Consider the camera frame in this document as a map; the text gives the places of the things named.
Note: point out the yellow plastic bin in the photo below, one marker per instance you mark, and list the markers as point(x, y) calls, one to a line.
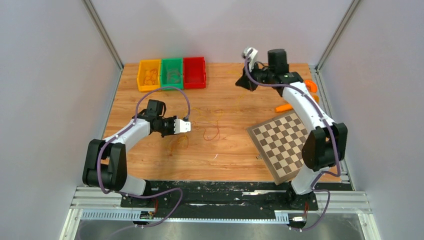
point(149, 75)

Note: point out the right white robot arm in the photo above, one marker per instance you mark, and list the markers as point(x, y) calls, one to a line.
point(326, 143)

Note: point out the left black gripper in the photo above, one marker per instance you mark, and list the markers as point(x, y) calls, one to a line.
point(172, 131)

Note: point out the wooden chessboard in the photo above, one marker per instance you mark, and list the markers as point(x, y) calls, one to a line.
point(279, 142)

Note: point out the green plastic bin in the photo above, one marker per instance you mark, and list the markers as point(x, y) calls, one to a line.
point(171, 73)

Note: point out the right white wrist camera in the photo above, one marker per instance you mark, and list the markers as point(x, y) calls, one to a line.
point(250, 55)

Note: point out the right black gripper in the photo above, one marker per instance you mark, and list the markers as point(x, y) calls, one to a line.
point(246, 82)

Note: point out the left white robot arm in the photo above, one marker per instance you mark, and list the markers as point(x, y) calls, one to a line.
point(106, 159)

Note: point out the red plastic bin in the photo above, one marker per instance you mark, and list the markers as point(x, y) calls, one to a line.
point(194, 72)

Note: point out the aluminium frame rail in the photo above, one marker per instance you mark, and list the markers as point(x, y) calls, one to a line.
point(89, 203)

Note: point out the orange curved plastic piece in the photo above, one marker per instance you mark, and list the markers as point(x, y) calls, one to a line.
point(311, 86)

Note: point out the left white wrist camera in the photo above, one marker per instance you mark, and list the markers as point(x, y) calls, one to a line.
point(181, 126)

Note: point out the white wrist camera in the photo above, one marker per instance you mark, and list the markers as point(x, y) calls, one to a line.
point(181, 126)
point(250, 55)

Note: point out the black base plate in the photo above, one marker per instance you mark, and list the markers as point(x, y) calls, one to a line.
point(220, 200)

